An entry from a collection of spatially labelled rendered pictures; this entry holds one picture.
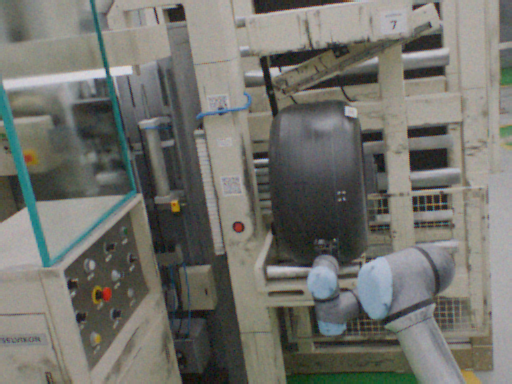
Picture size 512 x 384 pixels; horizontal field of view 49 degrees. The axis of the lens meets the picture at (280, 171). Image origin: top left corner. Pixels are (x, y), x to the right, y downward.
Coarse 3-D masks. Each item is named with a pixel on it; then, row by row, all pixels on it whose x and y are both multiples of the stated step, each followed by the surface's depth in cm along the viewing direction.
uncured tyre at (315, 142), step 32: (288, 128) 183; (320, 128) 180; (352, 128) 182; (288, 160) 177; (320, 160) 175; (352, 160) 176; (288, 192) 176; (320, 192) 174; (352, 192) 175; (288, 224) 179; (320, 224) 177; (352, 224) 177; (352, 256) 189
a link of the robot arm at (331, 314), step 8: (336, 296) 151; (344, 296) 155; (352, 296) 155; (320, 304) 151; (328, 304) 150; (336, 304) 151; (344, 304) 153; (352, 304) 154; (320, 312) 152; (328, 312) 151; (336, 312) 151; (344, 312) 152; (352, 312) 153; (320, 320) 152; (328, 320) 151; (336, 320) 151; (344, 320) 153; (320, 328) 154; (328, 328) 152; (336, 328) 152; (344, 328) 153
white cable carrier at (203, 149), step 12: (204, 132) 200; (204, 144) 197; (204, 156) 199; (204, 168) 201; (204, 180) 201; (216, 204) 207; (216, 216) 205; (216, 228) 206; (216, 240) 208; (216, 252) 209
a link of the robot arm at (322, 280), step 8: (320, 264) 154; (328, 264) 154; (312, 272) 150; (320, 272) 148; (328, 272) 149; (336, 272) 155; (312, 280) 148; (320, 280) 147; (328, 280) 147; (336, 280) 152; (312, 288) 148; (320, 288) 148; (328, 288) 148; (336, 288) 151; (312, 296) 153; (320, 296) 148; (328, 296) 148
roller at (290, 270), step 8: (288, 264) 200; (296, 264) 199; (304, 264) 198; (344, 264) 195; (352, 264) 195; (360, 264) 194; (272, 272) 199; (280, 272) 198; (288, 272) 198; (296, 272) 197; (304, 272) 197; (344, 272) 195; (352, 272) 195
